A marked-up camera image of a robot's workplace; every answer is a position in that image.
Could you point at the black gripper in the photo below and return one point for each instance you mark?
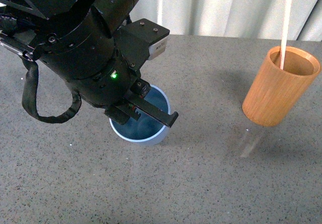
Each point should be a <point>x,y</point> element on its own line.
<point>97,70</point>

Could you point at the blue plastic cup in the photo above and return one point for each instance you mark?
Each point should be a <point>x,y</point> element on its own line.
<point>146,131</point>

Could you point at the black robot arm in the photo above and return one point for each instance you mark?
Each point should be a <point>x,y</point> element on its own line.
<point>35,30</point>

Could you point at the round bamboo chopstick holder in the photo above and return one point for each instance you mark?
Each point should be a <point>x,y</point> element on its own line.
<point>275,91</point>

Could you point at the white pleated curtain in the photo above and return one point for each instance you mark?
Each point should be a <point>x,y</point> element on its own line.
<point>234,18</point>

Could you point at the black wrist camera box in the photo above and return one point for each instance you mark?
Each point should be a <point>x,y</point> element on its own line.
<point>140,41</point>

